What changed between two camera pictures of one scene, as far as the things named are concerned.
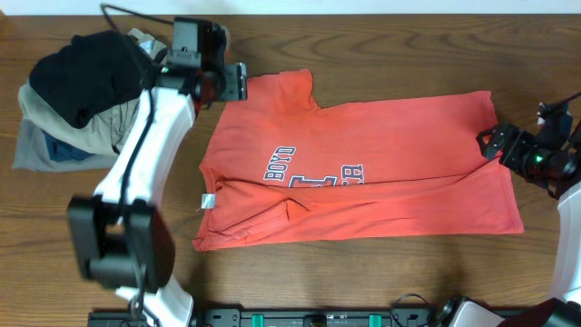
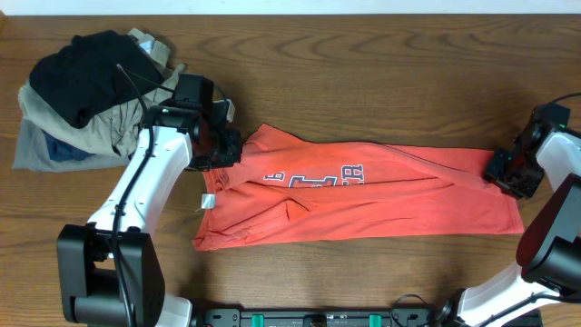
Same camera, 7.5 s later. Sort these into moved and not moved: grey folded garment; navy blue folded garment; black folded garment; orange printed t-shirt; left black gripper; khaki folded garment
Moved: orange printed t-shirt; left black gripper
Not moved: black folded garment; navy blue folded garment; khaki folded garment; grey folded garment
